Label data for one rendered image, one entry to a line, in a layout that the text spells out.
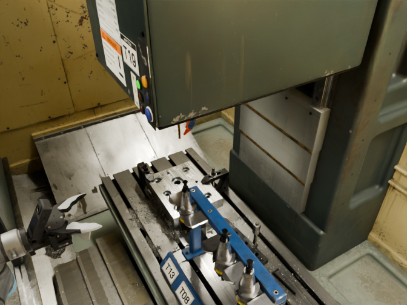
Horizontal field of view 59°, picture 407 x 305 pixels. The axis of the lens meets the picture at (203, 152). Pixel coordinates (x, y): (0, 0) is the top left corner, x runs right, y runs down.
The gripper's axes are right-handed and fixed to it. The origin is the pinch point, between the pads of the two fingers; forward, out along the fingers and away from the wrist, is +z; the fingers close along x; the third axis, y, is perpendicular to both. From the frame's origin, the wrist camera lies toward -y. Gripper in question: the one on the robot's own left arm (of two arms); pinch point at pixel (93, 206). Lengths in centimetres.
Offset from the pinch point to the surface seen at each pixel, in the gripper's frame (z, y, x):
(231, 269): 25.5, 8.4, 33.6
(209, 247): 24.3, 8.4, 24.1
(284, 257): 59, 40, 22
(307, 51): 57, -40, 18
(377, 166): 111, 21, 17
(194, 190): 32.0, 7.4, 2.8
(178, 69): 21, -44, 17
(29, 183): -17, 65, -106
